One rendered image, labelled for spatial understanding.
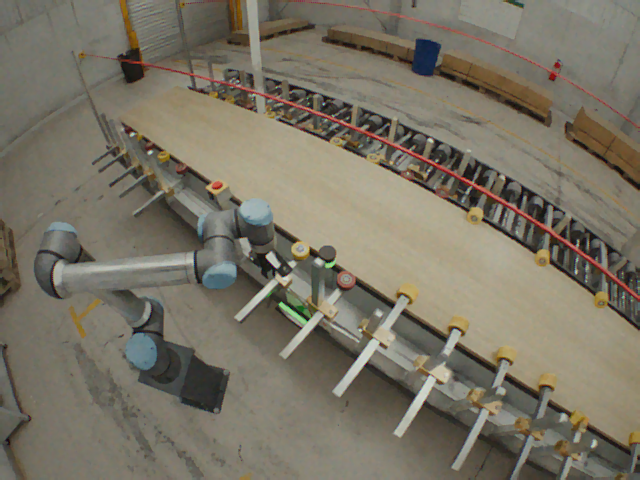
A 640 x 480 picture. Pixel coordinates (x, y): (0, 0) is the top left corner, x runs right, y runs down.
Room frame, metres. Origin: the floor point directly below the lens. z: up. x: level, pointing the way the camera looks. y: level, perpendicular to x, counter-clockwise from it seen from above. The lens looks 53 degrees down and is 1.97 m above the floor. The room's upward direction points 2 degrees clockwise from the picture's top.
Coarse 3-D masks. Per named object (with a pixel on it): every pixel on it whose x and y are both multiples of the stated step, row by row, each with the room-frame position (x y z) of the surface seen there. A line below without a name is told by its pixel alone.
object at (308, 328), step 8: (336, 296) 0.55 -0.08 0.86; (320, 312) 0.48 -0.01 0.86; (312, 320) 0.44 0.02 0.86; (320, 320) 0.45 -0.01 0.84; (304, 328) 0.40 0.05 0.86; (312, 328) 0.41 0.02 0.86; (296, 336) 0.37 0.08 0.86; (304, 336) 0.37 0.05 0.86; (288, 344) 0.33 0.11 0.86; (296, 344) 0.33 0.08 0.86; (288, 352) 0.30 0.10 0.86
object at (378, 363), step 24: (192, 216) 1.12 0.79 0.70; (240, 264) 0.79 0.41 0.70; (288, 288) 0.67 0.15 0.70; (336, 336) 0.43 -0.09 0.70; (384, 360) 0.31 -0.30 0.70; (408, 384) 0.20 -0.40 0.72; (432, 408) 0.08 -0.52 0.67; (480, 432) -0.06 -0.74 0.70; (528, 456) -0.24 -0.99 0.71; (552, 456) -0.29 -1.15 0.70
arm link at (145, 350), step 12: (132, 336) 0.28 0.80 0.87; (144, 336) 0.29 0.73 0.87; (156, 336) 0.31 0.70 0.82; (132, 348) 0.23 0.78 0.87; (144, 348) 0.24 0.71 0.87; (156, 348) 0.26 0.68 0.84; (132, 360) 0.18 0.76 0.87; (144, 360) 0.19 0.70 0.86; (156, 360) 0.21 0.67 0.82; (168, 360) 0.24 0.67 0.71; (156, 372) 0.17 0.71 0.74
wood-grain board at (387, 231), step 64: (192, 128) 1.83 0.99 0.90; (256, 128) 1.79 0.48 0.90; (256, 192) 1.12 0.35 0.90; (320, 192) 1.13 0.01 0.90; (384, 192) 1.16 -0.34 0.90; (384, 256) 0.74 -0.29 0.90; (448, 256) 0.75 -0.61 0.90; (512, 256) 0.75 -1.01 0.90; (448, 320) 0.42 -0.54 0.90; (512, 320) 0.40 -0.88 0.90; (576, 320) 0.36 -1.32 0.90; (576, 384) 0.04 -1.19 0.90
